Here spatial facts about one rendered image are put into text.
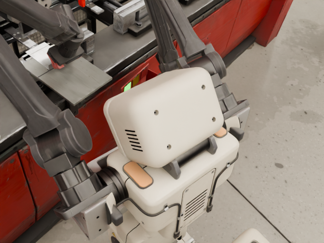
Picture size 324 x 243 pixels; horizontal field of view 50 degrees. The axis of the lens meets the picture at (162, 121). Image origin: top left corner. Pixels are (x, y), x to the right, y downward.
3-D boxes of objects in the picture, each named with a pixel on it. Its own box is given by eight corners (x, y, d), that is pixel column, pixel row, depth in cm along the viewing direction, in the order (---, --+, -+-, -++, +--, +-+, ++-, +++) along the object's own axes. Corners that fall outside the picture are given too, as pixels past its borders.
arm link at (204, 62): (206, 98, 90) (224, 89, 90) (190, 62, 89) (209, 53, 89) (198, 98, 99) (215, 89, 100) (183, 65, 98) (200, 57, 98)
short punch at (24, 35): (24, 39, 117) (20, 15, 110) (20, 37, 117) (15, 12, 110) (48, 28, 122) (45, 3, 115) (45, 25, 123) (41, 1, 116)
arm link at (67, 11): (46, 42, 99) (71, 28, 97) (32, 6, 100) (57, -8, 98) (66, 51, 110) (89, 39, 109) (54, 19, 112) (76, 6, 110)
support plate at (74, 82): (74, 106, 113) (74, 104, 112) (20, 66, 121) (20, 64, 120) (112, 79, 123) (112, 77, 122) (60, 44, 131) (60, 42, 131)
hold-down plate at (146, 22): (136, 37, 159) (136, 32, 156) (127, 32, 160) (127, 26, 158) (174, 13, 176) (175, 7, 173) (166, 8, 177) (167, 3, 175)
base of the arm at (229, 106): (220, 123, 87) (250, 103, 93) (207, 93, 86) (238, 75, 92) (200, 127, 94) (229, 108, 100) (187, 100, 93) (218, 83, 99)
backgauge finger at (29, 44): (21, 58, 125) (18, 47, 121) (-23, 25, 133) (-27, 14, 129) (47, 44, 131) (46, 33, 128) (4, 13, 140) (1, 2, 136)
